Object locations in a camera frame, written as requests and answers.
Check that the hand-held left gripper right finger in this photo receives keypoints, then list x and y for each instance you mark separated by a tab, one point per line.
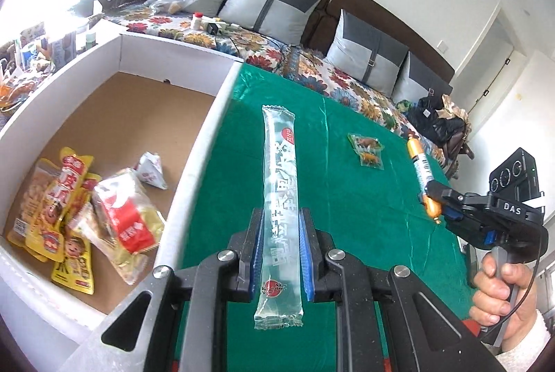
308	255

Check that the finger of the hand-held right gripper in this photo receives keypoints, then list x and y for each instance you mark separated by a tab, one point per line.
470	231
444	192

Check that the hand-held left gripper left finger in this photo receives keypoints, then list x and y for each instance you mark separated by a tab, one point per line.
258	255

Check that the orange sausage stick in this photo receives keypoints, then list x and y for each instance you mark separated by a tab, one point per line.
418	164

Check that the long clear jelly stick packet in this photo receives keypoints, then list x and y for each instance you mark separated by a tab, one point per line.
279	181

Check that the silver white snack packet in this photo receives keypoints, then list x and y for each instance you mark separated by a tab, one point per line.
151	172

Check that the clear packet red white label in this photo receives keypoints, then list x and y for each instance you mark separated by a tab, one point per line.
125	220

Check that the white cardboard box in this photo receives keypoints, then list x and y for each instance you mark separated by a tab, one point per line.
143	116

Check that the yellow cartoon snack packet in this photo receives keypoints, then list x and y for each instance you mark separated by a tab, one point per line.
76	272
60	198

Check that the yellow-edged clear peanut bag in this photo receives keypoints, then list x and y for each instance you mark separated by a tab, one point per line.
30	198

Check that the person's right forearm white sleeve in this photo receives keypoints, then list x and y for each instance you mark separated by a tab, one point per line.
533	346

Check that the person's right hand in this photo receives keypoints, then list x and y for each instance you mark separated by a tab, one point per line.
516	294

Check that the green table mat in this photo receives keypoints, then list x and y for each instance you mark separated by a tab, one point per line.
347	203

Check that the black bag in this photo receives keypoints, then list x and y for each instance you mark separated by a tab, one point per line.
433	125

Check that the small clear snack packet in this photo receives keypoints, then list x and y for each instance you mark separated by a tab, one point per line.
366	142
370	159

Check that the crumpled brown paper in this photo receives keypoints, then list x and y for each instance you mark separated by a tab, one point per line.
453	107

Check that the small green item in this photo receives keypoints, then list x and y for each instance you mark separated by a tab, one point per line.
404	105

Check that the red textured cloth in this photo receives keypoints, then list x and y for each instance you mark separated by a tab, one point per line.
475	328

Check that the white door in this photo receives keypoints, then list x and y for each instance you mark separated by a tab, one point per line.
537	94

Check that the floral sofa blanket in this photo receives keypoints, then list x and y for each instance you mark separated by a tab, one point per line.
312	73

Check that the black white power adapter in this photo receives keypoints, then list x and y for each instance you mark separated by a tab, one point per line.
214	28

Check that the white bottle red cap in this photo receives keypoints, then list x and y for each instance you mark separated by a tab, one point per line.
197	23

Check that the small green white bottle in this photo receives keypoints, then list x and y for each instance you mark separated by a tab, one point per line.
91	40

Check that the floral serving dish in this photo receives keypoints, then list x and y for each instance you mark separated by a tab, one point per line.
21	102

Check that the silver tin can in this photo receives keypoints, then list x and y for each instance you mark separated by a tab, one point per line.
69	45
58	49

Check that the pile of orange snack packets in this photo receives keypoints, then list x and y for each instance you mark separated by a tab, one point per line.
17	88

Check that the white wall switch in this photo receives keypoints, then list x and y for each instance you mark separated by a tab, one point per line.
442	47

